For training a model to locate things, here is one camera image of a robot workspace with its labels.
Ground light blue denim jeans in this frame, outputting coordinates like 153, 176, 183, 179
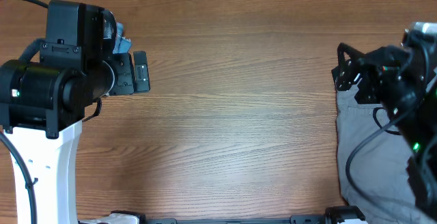
113, 23, 132, 54

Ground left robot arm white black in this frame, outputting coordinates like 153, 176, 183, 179
1, 0, 150, 223

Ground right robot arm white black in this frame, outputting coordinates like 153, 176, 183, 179
333, 40, 436, 223

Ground grey folded trousers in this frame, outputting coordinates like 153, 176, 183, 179
336, 85, 434, 223

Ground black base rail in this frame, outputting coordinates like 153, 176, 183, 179
78, 206, 366, 224

